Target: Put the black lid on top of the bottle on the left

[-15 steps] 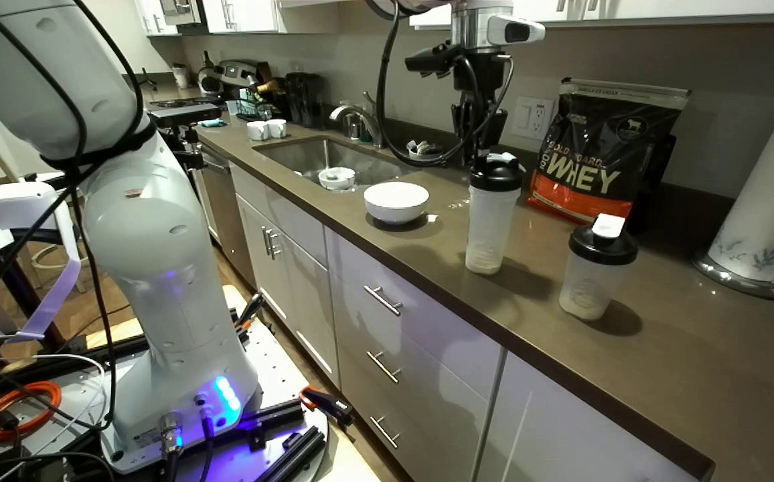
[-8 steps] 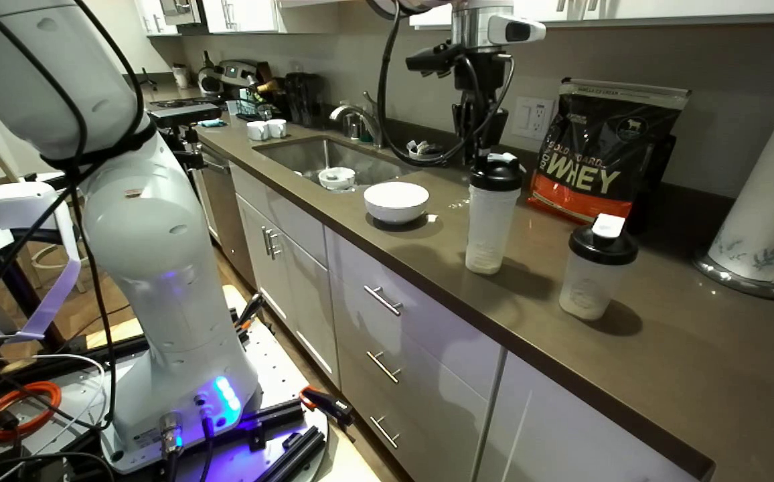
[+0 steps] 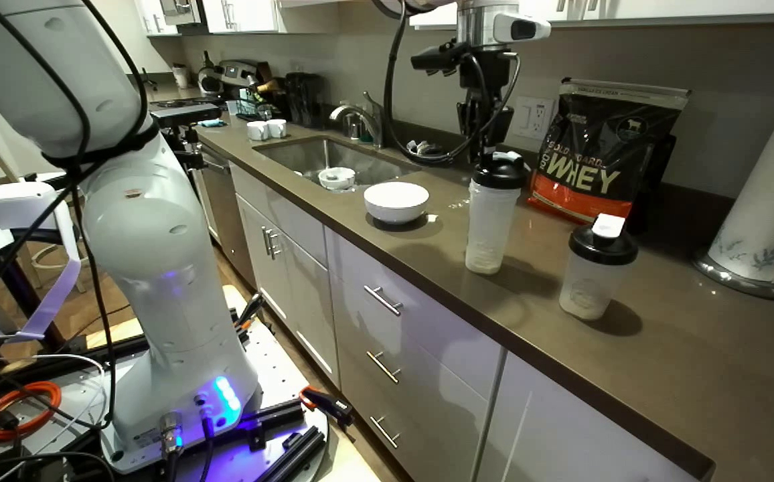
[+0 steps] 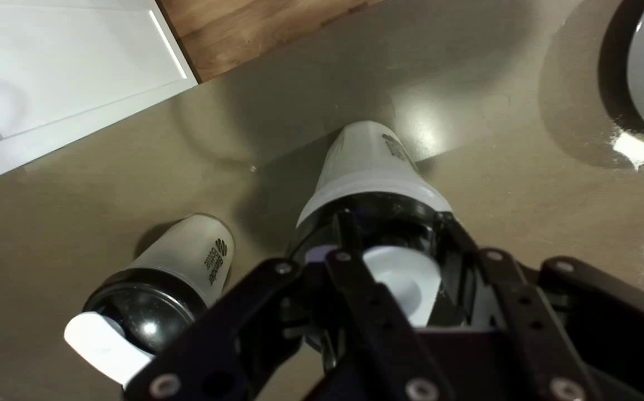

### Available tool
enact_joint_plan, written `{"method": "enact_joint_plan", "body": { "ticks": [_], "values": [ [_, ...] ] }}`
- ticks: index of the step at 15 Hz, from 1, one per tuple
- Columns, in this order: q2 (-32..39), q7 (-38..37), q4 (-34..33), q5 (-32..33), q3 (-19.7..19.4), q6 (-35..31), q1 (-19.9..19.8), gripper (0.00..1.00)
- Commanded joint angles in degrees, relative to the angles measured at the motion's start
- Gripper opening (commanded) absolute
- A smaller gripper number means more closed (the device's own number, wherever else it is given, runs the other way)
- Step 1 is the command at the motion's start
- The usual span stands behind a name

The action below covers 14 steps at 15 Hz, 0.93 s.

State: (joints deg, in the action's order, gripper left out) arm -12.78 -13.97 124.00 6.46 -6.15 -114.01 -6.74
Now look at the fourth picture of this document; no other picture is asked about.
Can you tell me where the translucent white shaker bottle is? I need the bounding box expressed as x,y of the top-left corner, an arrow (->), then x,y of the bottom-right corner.
296,120 -> 449,226

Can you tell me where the black lid with white flap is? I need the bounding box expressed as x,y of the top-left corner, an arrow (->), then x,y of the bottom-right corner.
287,193 -> 451,327

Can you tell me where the shaker bottle with black lid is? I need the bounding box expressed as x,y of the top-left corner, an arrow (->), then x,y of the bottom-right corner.
62,215 -> 236,388

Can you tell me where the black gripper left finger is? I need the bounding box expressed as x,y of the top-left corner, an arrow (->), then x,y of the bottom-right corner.
120,207 -> 456,401

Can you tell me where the white cabinet door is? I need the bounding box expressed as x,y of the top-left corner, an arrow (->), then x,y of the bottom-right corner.
0,0 -> 196,176

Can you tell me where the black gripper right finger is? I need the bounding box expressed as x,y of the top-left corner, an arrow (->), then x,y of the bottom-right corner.
429,210 -> 644,401

